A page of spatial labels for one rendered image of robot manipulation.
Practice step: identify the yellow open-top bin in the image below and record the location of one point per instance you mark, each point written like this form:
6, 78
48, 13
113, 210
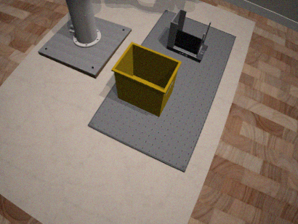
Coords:
147, 79

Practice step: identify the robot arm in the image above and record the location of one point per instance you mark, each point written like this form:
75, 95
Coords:
83, 23

